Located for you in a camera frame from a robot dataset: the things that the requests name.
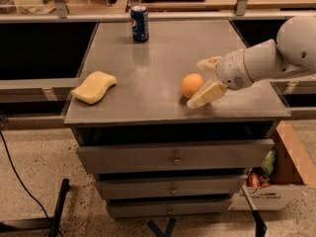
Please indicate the yellow sponge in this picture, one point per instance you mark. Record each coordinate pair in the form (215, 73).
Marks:
(94, 87)

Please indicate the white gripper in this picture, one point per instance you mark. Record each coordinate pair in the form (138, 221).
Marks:
(231, 70)

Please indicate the blue pepsi can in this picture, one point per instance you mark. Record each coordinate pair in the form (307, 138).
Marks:
(139, 23)

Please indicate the middle grey drawer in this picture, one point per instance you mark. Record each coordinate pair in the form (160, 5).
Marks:
(170, 187)

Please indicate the grey drawer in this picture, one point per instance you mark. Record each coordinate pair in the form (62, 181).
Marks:
(167, 208)
(170, 187)
(174, 156)

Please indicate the cardboard box of snacks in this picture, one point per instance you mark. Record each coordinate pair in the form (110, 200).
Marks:
(293, 172)

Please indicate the top grey drawer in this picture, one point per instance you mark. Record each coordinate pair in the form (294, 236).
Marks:
(174, 156)

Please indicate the black tool handle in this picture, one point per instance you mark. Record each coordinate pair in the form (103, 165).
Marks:
(260, 225)

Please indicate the green snack bag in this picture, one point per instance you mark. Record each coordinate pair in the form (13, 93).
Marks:
(267, 165)

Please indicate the black metal stand leg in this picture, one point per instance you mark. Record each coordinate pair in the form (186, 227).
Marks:
(64, 189)

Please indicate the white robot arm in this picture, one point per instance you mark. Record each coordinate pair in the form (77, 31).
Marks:
(292, 53)

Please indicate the grey drawer cabinet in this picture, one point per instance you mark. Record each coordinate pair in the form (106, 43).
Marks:
(146, 105)

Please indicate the orange fruit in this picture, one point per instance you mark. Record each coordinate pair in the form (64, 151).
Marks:
(191, 84)

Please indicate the bottom grey drawer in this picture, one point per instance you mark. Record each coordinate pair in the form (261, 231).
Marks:
(167, 208)

